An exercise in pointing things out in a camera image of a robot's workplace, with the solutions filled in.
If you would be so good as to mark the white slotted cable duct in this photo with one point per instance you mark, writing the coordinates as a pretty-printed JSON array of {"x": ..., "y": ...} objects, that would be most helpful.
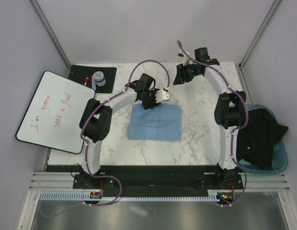
[{"x": 89, "y": 196}]

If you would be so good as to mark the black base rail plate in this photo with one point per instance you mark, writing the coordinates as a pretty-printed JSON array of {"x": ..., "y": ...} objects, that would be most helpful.
[{"x": 174, "y": 180}]

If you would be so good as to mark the teal plastic bin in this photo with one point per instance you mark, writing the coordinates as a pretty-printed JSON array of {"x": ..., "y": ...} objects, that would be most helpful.
[{"x": 280, "y": 160}]

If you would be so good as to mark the light blue long sleeve shirt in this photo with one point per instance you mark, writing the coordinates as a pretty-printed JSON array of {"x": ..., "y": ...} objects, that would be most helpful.
[{"x": 162, "y": 123}]

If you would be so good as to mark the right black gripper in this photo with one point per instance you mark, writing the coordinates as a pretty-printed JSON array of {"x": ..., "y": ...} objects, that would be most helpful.
[{"x": 181, "y": 77}]

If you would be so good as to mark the black mat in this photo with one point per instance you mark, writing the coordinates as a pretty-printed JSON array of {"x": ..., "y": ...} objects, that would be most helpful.
[{"x": 79, "y": 74}]

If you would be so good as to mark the blue white round container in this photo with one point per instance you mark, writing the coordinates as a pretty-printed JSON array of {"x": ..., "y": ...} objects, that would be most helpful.
[{"x": 99, "y": 78}]

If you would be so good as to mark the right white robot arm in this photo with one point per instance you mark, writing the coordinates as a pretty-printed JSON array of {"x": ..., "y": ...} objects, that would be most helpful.
[{"x": 230, "y": 112}]

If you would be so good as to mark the white dry-erase board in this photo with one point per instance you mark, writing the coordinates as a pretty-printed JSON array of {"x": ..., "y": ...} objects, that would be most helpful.
[{"x": 53, "y": 115}]

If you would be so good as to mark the red white marker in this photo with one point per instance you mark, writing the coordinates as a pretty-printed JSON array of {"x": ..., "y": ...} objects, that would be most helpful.
[{"x": 86, "y": 81}]

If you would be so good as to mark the light blue marker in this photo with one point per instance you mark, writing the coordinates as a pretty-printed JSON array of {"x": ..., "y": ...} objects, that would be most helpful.
[{"x": 93, "y": 84}]

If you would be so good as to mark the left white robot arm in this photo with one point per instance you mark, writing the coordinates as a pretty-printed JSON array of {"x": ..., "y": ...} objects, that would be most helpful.
[{"x": 95, "y": 122}]

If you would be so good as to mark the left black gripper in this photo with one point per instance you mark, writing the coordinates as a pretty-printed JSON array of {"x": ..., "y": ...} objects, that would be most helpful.
[{"x": 154, "y": 104}]

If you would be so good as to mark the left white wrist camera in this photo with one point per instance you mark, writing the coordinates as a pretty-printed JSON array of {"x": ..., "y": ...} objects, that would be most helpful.
[{"x": 162, "y": 95}]

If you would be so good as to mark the black clothes in bin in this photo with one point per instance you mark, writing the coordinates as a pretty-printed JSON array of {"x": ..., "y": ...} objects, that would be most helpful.
[{"x": 255, "y": 142}]

